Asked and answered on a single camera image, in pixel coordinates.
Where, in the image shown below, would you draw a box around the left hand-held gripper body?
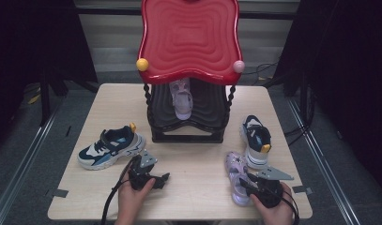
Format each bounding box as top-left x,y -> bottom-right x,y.
127,149 -> 159,191

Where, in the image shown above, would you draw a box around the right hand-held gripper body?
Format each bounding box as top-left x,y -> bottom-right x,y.
249,165 -> 295,209

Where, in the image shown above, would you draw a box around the purple sandal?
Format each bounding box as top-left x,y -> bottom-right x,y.
224,151 -> 258,207
168,78 -> 194,121

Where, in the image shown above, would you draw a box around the navy and white sneaker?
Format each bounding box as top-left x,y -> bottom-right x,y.
77,122 -> 146,172
239,114 -> 272,172

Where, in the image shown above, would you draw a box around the red and black shoe rack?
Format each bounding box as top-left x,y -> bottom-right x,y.
135,0 -> 246,144

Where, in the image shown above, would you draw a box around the person's right hand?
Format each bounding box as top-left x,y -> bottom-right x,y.
250,182 -> 295,225

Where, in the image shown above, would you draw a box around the person's left hand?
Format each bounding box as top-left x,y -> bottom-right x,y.
115,172 -> 157,225

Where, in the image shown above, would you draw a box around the grey tape strip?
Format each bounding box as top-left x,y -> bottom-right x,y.
292,185 -> 313,195
52,188 -> 69,199

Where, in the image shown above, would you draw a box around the black metal stand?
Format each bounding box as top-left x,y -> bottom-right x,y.
38,71 -> 100,128

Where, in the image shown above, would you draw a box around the yellow floor tape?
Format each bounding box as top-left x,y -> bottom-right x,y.
27,93 -> 42,106

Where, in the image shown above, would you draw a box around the dark curtain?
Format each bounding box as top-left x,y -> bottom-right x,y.
274,0 -> 382,196
0,0 -> 99,151

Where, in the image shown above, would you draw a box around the black horizontal bar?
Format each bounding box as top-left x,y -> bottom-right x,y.
75,7 -> 300,21

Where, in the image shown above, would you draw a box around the right hand-held gripper black cable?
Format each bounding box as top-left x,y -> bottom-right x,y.
282,187 -> 301,225

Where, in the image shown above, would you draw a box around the metal floor rail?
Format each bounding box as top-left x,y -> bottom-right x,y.
285,97 -> 363,225
0,104 -> 66,225

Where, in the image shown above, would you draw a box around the black floor cables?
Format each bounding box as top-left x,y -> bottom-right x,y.
283,123 -> 310,147

